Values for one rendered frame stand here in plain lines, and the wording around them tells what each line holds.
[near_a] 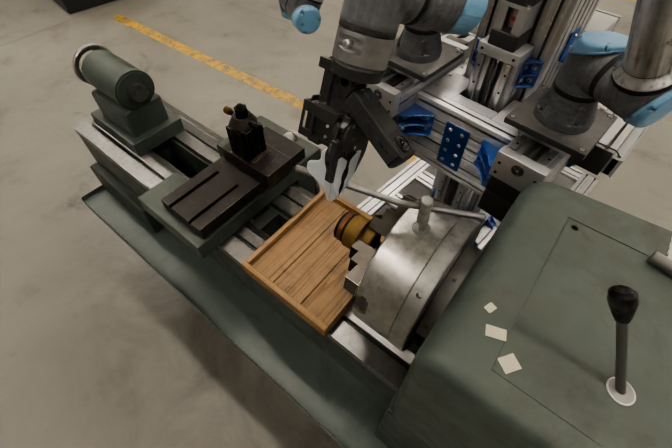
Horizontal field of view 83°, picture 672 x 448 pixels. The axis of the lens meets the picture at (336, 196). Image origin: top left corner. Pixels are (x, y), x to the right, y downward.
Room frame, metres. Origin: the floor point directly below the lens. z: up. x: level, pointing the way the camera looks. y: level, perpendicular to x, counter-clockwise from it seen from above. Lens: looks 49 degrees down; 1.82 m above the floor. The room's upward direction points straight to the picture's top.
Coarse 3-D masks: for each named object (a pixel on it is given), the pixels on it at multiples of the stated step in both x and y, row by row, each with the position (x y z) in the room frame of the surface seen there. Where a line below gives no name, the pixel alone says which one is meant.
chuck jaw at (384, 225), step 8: (408, 200) 0.53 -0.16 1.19; (416, 200) 0.53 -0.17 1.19; (392, 208) 0.54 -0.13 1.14; (400, 208) 0.52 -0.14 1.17; (376, 216) 0.52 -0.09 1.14; (384, 216) 0.52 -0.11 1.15; (392, 216) 0.51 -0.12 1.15; (400, 216) 0.51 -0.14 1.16; (376, 224) 0.51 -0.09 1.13; (384, 224) 0.50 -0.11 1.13; (392, 224) 0.50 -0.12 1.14; (384, 232) 0.49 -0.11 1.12
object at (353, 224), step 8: (344, 216) 0.54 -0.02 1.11; (352, 216) 0.54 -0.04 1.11; (360, 216) 0.54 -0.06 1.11; (336, 224) 0.53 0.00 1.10; (344, 224) 0.52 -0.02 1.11; (352, 224) 0.51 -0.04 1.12; (360, 224) 0.51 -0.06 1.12; (368, 224) 0.52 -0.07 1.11; (336, 232) 0.51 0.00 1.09; (344, 232) 0.50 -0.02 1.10; (352, 232) 0.50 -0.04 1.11; (360, 232) 0.49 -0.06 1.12; (368, 232) 0.50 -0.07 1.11; (376, 232) 0.50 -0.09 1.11; (344, 240) 0.49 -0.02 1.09; (352, 240) 0.48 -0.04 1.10; (368, 240) 0.48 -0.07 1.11; (376, 240) 0.51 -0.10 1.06
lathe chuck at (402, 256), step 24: (408, 216) 0.45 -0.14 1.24; (432, 216) 0.45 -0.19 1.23; (456, 216) 0.46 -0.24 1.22; (384, 240) 0.40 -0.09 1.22; (408, 240) 0.40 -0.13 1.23; (432, 240) 0.39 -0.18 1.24; (384, 264) 0.36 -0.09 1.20; (408, 264) 0.35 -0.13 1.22; (360, 288) 0.34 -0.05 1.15; (384, 288) 0.33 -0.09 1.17; (408, 288) 0.32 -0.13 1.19; (360, 312) 0.32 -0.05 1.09; (384, 312) 0.30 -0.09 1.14; (384, 336) 0.28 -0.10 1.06
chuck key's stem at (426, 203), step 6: (426, 198) 0.42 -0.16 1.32; (432, 198) 0.42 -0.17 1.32; (420, 204) 0.42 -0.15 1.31; (426, 204) 0.41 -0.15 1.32; (432, 204) 0.41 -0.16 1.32; (420, 210) 0.41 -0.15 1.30; (426, 210) 0.41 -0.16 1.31; (420, 216) 0.41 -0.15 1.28; (426, 216) 0.41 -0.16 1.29; (420, 222) 0.41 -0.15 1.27; (426, 222) 0.41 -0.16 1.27; (420, 228) 0.41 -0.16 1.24
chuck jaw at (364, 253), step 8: (360, 240) 0.48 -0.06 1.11; (352, 248) 0.46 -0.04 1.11; (360, 248) 0.46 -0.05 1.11; (368, 248) 0.46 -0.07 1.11; (352, 256) 0.45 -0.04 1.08; (360, 256) 0.43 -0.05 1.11; (368, 256) 0.44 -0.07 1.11; (352, 264) 0.42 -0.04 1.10; (360, 264) 0.41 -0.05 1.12; (368, 264) 0.41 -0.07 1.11; (352, 272) 0.39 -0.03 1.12; (360, 272) 0.39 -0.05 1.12; (344, 280) 0.38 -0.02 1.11; (352, 280) 0.37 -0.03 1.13; (360, 280) 0.37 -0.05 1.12; (344, 288) 0.37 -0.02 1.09; (352, 288) 0.36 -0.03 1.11; (360, 304) 0.33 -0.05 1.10
